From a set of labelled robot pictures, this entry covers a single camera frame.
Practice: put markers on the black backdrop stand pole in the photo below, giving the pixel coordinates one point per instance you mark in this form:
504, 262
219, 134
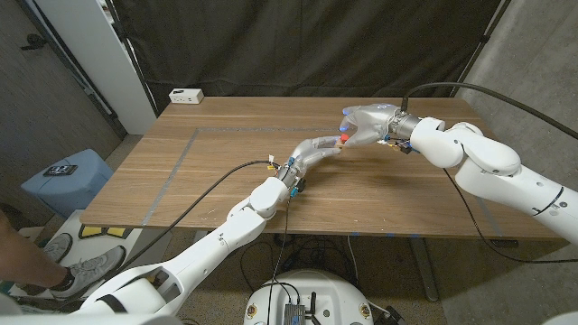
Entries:
131, 58
483, 40

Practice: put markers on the black desk control panel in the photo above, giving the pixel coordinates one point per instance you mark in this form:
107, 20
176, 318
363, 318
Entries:
505, 244

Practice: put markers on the person's bare leg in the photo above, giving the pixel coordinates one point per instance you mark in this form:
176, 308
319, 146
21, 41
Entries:
22, 262

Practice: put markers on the wooden block with holes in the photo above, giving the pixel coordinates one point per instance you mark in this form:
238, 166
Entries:
338, 143

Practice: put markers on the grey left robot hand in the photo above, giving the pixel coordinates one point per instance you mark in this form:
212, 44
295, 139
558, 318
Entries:
311, 153

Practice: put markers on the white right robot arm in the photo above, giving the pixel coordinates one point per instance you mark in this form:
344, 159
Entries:
506, 167

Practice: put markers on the white power strip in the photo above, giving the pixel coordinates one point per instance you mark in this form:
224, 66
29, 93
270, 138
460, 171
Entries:
186, 96

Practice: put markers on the grey sneaker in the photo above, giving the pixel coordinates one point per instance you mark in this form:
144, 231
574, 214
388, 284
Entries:
58, 247
97, 266

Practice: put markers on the grey table leg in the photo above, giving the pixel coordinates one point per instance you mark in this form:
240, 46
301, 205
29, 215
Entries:
424, 271

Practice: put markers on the black backdrop curtain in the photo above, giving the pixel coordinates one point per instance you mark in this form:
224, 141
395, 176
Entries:
307, 45

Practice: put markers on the white pillar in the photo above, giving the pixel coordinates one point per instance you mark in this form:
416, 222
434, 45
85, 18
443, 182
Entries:
99, 54

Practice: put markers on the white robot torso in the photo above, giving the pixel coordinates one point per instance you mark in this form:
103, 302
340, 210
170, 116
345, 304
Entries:
311, 289

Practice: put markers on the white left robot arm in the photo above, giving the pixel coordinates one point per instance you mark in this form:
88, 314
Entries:
217, 253

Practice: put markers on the red-headed wooden screw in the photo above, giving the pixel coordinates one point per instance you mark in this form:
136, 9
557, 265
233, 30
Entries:
344, 138

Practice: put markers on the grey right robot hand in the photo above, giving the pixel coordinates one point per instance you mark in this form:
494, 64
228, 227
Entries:
375, 122

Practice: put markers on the white table leg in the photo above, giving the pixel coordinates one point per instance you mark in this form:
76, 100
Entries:
201, 237

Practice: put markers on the blue stool with phone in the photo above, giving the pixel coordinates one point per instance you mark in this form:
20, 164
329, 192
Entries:
68, 189

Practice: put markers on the black wall rail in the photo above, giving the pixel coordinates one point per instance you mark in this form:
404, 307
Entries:
68, 63

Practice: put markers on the black phone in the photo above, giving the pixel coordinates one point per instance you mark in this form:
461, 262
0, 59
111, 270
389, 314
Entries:
60, 170

